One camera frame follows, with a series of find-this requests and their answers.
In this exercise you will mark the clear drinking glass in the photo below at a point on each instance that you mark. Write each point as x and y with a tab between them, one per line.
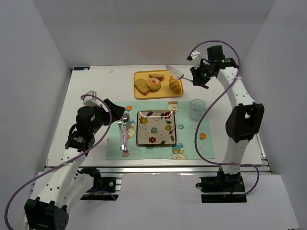
196	109

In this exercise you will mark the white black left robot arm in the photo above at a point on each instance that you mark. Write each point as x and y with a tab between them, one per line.
50	209

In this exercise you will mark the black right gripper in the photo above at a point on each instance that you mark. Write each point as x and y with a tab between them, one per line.
197	78

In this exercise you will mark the square floral ceramic plate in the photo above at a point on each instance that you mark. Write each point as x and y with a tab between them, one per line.
156	128

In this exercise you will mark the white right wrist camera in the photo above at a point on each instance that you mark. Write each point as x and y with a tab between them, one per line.
195	58

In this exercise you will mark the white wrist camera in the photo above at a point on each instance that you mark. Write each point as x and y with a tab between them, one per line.
91	99
195	58

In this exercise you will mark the pink sugared donut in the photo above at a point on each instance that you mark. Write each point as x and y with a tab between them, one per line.
153	84

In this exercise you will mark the sliced loaf bread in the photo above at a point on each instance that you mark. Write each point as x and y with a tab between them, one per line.
141	86

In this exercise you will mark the mint green cartoon placemat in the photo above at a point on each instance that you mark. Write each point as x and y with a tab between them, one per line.
190	139

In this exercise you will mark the aluminium frame rail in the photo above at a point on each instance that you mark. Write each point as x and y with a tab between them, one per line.
211	169

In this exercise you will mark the yellow plastic tray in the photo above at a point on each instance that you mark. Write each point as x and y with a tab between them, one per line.
164	92

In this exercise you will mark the striped orange bread roll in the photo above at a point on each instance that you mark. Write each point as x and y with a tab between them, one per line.
174	85

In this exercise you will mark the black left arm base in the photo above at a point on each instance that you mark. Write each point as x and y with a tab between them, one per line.
102	187

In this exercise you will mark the small brown bread piece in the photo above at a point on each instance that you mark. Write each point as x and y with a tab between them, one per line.
160	77

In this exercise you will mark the silver knife pink handle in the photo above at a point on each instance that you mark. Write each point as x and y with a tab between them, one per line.
126	124

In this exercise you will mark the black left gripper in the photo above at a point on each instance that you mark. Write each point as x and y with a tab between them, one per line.
108	111

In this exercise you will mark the dark blue table label left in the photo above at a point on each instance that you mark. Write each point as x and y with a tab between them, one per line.
81	68

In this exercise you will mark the silver spoon pink handle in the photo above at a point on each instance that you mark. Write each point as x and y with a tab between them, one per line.
124	115

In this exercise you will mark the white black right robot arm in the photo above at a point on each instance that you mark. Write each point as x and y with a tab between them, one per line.
245	119

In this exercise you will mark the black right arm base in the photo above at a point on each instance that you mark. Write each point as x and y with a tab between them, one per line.
222	188

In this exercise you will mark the steel spatula wooden handle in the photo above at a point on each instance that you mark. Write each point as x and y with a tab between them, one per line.
178	75

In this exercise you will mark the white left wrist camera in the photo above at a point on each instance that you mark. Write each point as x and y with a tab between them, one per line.
91	99

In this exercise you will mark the silver fork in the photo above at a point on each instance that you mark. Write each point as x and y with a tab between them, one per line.
121	134

